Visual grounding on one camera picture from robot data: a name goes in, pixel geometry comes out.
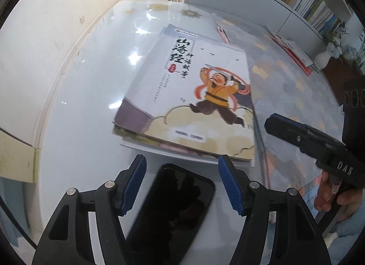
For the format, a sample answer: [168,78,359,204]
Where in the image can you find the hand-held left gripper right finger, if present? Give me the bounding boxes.
[218,154,333,265]

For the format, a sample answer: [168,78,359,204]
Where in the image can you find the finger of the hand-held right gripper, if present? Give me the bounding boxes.
[264,113,347,166]

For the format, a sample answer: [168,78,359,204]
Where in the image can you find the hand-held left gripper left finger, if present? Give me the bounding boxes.
[32,154,148,265]

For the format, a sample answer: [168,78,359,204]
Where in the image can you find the red donkey cover book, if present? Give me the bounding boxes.
[272,37,315,76]

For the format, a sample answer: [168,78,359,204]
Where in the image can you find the white yellow-robed warrior book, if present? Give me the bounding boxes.
[114,24,256,161]

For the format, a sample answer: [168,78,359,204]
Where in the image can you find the row of shelved books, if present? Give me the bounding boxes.
[225,0,347,33]

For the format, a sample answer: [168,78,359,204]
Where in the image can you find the person's right hand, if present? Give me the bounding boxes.
[314,171,365,211]

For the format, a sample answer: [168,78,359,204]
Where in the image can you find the black smartphone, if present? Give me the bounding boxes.
[125,163,216,252]

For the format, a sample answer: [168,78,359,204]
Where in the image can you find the brown wooden cabinet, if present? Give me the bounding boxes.
[322,57,365,106]

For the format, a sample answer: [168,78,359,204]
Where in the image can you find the person's blue fleece garment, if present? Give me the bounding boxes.
[297,185,365,265]

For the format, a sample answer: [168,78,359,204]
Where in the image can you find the white ceramic vase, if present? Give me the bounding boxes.
[314,50,333,70]

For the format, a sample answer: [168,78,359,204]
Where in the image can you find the white square-code back book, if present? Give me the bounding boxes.
[282,40,314,67]

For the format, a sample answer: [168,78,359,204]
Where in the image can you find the blue white artificial flowers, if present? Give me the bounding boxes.
[325,21,365,64]

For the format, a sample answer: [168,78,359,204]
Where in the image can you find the cream wooden panel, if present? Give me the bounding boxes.
[0,127,43,183]

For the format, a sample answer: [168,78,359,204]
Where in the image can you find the white bookshelf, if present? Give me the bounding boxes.
[168,0,354,43]

